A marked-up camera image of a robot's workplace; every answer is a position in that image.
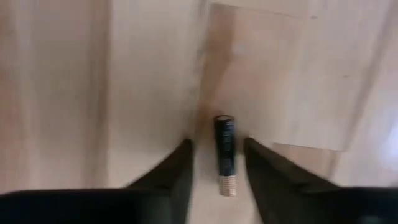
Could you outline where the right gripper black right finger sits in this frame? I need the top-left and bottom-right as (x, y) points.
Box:
(243, 138), (398, 224)

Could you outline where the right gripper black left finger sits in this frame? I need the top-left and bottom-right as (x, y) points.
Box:
(0, 139), (194, 224)

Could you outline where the black copper battery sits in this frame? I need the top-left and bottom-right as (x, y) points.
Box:
(213, 114), (238, 197)

